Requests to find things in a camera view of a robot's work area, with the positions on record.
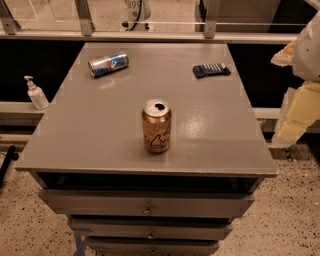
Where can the grey drawer cabinet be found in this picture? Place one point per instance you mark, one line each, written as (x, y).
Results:
(142, 156)

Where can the grey drawer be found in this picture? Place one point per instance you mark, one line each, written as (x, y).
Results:
(153, 246)
(150, 229)
(149, 204)

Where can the orange LaCroix can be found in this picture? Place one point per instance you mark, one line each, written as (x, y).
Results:
(156, 122)

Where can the black pole at left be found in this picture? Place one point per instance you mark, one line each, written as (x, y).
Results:
(9, 156)

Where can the top grey drawer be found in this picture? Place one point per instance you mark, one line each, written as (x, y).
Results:
(149, 204)

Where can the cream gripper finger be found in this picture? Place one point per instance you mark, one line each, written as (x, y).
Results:
(299, 110)
(285, 56)

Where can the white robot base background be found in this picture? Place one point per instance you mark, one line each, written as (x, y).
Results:
(139, 11)

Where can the bottom grey drawer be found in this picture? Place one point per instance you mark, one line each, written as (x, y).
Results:
(153, 246)

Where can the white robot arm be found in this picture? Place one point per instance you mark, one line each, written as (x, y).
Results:
(306, 59)

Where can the blue silver Red Bull can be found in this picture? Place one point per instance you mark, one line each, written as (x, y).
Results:
(108, 64)

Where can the grey metal railing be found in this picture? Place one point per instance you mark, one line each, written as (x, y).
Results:
(19, 19)

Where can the white pump sanitizer bottle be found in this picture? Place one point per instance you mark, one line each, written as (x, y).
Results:
(36, 94)

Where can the middle grey drawer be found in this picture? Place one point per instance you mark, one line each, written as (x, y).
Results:
(150, 229)

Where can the blue rxbar blueberry bar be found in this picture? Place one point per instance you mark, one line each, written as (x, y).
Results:
(209, 70)

